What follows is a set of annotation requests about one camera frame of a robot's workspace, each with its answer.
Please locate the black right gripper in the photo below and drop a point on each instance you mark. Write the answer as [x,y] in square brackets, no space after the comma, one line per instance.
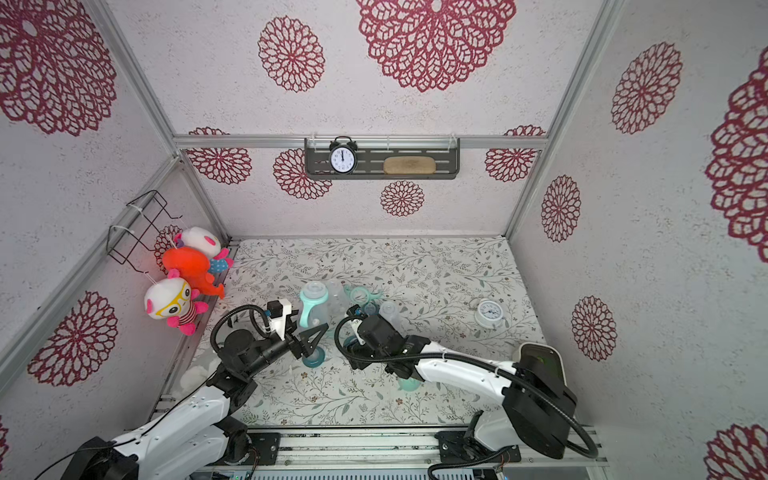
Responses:
[365,330]

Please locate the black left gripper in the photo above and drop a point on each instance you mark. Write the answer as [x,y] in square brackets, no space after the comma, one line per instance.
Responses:
[306,345]

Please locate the clear baby bottle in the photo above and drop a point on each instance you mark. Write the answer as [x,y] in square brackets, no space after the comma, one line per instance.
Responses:
[390,311]
[335,306]

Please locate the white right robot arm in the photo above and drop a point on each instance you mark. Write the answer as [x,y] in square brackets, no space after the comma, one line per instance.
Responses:
[536,406]

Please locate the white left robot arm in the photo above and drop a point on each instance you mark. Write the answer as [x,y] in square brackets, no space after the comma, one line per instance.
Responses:
[201,429]

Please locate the teal nipple collar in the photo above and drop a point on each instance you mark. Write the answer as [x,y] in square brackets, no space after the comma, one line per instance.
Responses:
[370,308]
[315,359]

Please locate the red orange plush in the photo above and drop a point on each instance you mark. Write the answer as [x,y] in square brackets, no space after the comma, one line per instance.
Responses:
[192,266]

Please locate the white plush yellow glasses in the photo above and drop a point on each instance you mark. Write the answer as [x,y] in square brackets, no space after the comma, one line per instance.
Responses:
[174,300]

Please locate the white pink plush upper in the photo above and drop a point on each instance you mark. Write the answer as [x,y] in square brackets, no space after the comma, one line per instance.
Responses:
[203,241]

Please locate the white alarm clock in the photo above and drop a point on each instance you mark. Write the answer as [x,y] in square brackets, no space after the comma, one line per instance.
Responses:
[489,314]

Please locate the tan brush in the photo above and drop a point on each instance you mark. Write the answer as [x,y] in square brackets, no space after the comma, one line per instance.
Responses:
[409,165]

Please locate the black alarm clock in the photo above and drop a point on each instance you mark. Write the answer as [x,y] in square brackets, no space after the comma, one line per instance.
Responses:
[343,154]

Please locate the white sterilizer box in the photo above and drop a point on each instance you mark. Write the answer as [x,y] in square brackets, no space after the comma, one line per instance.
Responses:
[544,353]

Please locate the metal base rail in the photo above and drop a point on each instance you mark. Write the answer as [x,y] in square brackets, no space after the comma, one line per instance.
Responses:
[409,452]

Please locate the grey wall shelf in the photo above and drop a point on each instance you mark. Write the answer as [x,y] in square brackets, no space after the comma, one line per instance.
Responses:
[372,153]

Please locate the black wire basket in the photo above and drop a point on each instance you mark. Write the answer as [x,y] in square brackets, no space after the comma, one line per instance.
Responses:
[145,211]

